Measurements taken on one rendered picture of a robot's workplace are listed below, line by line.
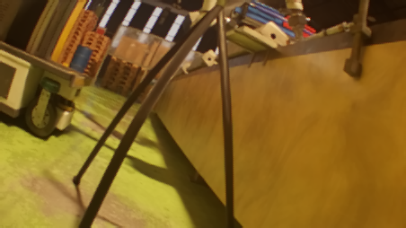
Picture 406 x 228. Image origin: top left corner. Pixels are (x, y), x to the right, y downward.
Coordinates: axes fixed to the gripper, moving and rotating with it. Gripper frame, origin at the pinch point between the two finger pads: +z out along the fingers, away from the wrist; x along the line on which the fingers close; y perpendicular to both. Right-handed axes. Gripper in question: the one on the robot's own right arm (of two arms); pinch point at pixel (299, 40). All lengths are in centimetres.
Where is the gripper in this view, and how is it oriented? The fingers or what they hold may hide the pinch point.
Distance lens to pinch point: 146.7
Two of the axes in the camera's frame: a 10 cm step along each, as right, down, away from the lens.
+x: -2.2, -0.9, 9.7
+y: 9.8, -0.5, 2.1
